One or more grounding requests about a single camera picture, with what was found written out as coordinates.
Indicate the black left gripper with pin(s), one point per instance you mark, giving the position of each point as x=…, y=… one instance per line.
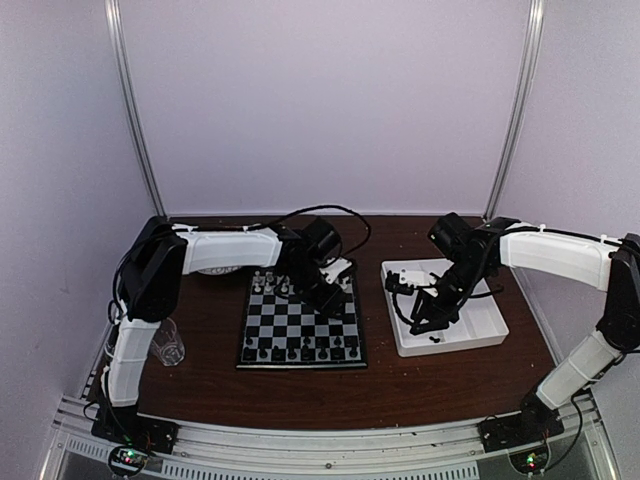
x=328, y=302

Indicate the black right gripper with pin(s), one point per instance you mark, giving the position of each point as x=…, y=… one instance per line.
x=431, y=308

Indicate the black white chessboard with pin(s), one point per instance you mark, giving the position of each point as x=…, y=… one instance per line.
x=282, y=320

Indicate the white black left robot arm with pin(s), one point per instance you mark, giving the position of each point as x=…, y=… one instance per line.
x=149, y=280

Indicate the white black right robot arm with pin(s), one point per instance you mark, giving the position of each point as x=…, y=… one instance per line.
x=558, y=263

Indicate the floral ceramic plate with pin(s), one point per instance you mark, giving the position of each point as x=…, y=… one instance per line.
x=219, y=271

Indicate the clear drinking glass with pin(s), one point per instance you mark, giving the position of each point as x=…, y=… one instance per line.
x=167, y=345

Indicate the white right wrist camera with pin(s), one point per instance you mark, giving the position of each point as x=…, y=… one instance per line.
x=406, y=282

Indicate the front aluminium rail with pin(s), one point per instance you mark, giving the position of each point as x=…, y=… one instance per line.
x=440, y=451

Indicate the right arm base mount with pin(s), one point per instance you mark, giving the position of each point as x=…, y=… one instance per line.
x=520, y=437

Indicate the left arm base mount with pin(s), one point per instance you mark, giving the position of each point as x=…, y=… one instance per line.
x=135, y=448

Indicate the right aluminium frame post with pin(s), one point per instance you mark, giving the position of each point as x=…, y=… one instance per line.
x=528, y=65

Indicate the aluminium frame post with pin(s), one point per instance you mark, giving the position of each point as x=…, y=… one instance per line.
x=528, y=65
x=118, y=41

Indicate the left aluminium frame post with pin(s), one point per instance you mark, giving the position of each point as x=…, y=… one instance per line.
x=118, y=41

